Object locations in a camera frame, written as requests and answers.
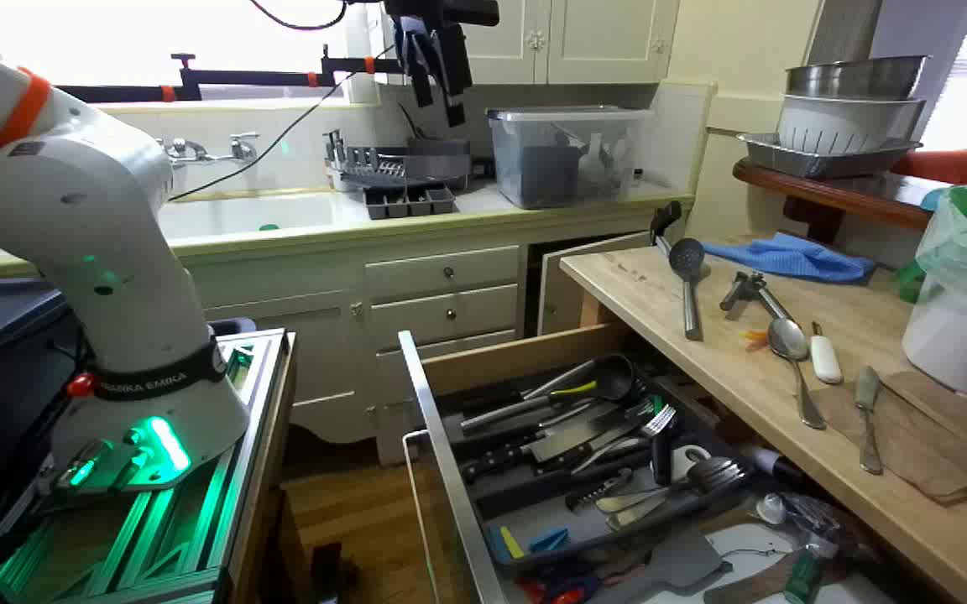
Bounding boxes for black ladle silver handle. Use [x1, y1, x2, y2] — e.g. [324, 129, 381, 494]
[664, 233, 711, 345]

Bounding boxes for black ladle yellow handle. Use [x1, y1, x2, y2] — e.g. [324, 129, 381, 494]
[521, 354, 639, 410]

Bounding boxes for brown wooden cutting board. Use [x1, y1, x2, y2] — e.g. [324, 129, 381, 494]
[793, 365, 967, 506]

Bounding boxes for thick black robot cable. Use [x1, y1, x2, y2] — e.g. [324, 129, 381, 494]
[246, 0, 349, 34]

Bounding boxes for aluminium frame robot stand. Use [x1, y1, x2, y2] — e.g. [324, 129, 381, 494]
[0, 323, 297, 604]

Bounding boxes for white kitchen cabinet drawers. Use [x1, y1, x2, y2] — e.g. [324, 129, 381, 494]
[184, 227, 655, 466]

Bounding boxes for white cup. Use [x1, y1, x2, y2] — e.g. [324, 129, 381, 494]
[343, 63, 381, 110]

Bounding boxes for white kitchen sink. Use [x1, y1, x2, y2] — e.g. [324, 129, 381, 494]
[157, 189, 370, 246]

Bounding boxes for silver metal kitchen tool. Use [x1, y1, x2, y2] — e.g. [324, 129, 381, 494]
[716, 267, 795, 327]

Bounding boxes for white plastic bucket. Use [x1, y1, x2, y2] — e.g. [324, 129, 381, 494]
[900, 183, 967, 394]

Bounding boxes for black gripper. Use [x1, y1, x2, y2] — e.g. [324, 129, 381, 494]
[381, 0, 476, 127]

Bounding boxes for thin black cable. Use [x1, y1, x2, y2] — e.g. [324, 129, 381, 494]
[165, 84, 343, 209]

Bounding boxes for metal baking tray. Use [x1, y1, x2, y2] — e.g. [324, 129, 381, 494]
[742, 129, 924, 180]

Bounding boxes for silver butter knife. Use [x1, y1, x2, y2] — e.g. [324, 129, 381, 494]
[848, 365, 886, 477]

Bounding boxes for blue clip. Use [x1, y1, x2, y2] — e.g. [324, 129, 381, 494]
[526, 528, 573, 556]

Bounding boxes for white colander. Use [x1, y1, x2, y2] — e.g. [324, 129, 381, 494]
[776, 89, 925, 157]

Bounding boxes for chrome faucet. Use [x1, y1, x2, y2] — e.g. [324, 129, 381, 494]
[161, 129, 260, 166]

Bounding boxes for large kitchen knife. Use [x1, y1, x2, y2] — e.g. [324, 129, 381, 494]
[521, 405, 622, 466]

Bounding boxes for black cutlery organiser tray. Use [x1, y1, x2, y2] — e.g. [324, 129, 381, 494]
[444, 352, 762, 566]

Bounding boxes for silver mesh strainer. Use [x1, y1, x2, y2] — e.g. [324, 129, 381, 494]
[682, 452, 747, 497]

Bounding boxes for grey spatula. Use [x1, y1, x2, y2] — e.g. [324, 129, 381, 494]
[613, 531, 733, 601]

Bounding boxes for clear plastic storage bin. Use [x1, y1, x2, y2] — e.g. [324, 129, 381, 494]
[486, 104, 655, 210]

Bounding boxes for white plastic board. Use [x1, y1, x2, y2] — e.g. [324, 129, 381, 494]
[639, 78, 721, 193]

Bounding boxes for open wooden drawer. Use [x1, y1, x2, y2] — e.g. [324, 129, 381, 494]
[395, 320, 932, 604]

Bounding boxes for red object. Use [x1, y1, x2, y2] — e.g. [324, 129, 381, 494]
[897, 146, 967, 189]

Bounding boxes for black clamp bar orange bands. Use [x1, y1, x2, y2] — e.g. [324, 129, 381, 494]
[58, 48, 395, 106]

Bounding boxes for small green container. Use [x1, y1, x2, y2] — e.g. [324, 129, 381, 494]
[888, 258, 931, 305]

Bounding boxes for steel mixing bowl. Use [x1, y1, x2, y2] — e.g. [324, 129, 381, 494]
[783, 54, 931, 100]

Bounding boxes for dark wooden side table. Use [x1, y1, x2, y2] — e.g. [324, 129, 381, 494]
[733, 157, 955, 246]

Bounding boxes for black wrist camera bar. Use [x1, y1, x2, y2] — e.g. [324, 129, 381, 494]
[437, 0, 504, 28]

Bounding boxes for black dish rack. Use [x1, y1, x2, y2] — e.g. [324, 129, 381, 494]
[324, 134, 476, 193]

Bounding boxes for cream upper cabinet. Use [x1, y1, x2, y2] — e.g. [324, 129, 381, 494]
[464, 0, 682, 88]

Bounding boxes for small black object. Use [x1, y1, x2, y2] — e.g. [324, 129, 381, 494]
[649, 197, 683, 246]

